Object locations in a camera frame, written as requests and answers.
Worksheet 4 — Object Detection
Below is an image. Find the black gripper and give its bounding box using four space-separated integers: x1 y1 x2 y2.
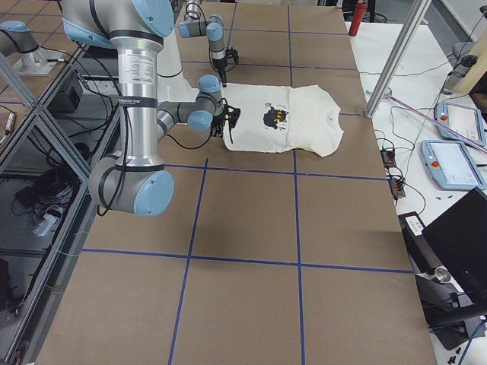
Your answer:
211 58 228 87
210 116 228 138

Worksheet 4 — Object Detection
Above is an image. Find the cream long sleeve cat shirt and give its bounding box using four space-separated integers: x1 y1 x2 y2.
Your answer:
223 84 343 157

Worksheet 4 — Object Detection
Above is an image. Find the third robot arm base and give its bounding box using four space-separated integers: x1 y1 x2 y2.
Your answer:
1 21 56 76

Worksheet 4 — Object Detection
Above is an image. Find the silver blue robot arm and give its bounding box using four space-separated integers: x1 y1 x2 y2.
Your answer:
179 1 228 87
62 1 240 217

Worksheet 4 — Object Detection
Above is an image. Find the red cylinder bottle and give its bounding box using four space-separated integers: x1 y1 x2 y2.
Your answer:
349 0 368 37

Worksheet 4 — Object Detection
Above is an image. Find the reacher grabber stick white claw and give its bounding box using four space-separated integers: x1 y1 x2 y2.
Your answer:
382 88 486 154

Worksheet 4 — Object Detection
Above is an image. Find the small red black circuit board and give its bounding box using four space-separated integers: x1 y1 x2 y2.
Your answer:
380 148 397 168

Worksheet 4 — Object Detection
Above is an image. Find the near blue teach pendant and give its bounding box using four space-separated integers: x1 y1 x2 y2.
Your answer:
420 140 486 191

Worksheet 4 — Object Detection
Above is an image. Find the blue teach pendant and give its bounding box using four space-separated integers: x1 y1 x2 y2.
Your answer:
420 140 486 191
434 101 486 147

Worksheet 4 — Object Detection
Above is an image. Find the grey water bottle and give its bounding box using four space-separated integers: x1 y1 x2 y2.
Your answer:
441 55 478 95

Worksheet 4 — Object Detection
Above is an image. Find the far blue teach pendant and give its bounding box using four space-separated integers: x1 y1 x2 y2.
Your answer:
434 101 486 147

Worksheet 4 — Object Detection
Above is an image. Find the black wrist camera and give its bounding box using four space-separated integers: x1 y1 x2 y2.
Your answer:
224 105 240 130
226 48 240 65

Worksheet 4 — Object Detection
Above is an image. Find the white pillar with base plate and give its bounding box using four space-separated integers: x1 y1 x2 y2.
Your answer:
157 29 196 102

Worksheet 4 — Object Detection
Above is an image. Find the aluminium frame post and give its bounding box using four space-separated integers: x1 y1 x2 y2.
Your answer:
364 0 431 119

